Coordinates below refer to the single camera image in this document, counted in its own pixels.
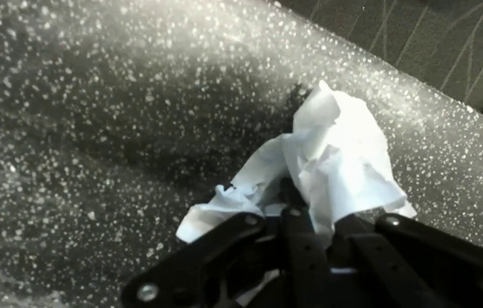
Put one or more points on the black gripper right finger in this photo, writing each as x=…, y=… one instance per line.
x=399, y=263

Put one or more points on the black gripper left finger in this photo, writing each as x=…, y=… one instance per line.
x=224, y=263

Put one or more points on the white paper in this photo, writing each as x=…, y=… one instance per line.
x=335, y=156

